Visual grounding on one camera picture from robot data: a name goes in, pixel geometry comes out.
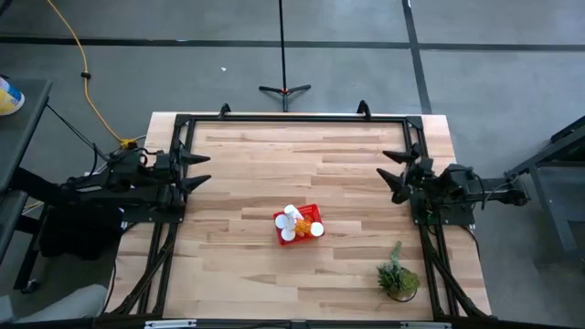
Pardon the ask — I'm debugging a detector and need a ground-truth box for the black bag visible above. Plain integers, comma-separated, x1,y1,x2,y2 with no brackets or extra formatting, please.
38,194,125,261

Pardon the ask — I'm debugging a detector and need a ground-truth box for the yellow and blue container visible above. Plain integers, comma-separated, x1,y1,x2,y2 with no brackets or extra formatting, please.
0,76,27,117

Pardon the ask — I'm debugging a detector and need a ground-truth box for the black tripod stand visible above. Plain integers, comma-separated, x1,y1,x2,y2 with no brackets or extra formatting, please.
258,0,313,113

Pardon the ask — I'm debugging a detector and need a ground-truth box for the yellow extension cable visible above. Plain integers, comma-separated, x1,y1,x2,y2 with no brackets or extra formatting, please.
45,0,141,152

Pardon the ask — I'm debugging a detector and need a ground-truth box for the dark grey side table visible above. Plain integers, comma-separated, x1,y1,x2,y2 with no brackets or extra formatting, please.
0,78,54,193

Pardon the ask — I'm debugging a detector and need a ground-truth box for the thin black floor cable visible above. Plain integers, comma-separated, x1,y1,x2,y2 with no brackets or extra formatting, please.
45,103,112,162

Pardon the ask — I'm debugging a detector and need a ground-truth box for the grey rounded object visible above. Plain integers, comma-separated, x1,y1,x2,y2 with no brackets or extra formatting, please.
0,282,110,325

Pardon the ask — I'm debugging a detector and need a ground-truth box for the red plastic basket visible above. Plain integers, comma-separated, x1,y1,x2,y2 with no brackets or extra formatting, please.
272,203,326,248

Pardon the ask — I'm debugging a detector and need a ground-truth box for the small green potted plant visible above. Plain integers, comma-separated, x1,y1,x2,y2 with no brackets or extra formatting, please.
377,240,421,303

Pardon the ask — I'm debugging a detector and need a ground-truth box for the dark metal table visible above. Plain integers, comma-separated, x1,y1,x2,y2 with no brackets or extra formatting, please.
503,116,585,267

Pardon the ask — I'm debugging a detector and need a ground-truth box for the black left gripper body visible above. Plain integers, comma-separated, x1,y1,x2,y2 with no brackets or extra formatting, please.
153,141,186,213

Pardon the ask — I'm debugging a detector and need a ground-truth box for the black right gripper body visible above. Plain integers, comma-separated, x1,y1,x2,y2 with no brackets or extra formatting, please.
407,156,436,203

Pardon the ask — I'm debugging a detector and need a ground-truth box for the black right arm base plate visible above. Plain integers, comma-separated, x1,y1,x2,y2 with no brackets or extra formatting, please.
409,200,476,227

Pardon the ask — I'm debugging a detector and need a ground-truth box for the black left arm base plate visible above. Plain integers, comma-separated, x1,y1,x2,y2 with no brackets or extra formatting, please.
119,200,189,225

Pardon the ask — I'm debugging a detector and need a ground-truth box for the grey metal bracket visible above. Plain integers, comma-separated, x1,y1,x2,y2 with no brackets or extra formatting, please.
144,319,197,329
400,321,452,329

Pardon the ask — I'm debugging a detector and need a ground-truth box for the black metal table frame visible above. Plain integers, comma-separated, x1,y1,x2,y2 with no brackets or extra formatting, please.
103,111,494,321

